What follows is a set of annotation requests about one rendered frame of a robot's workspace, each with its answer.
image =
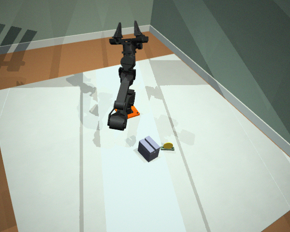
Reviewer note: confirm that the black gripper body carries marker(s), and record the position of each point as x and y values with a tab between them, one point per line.
129	47

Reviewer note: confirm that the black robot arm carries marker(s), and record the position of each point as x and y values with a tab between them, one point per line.
126	97

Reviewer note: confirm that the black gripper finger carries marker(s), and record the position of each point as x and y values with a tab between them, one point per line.
137	31
118	32

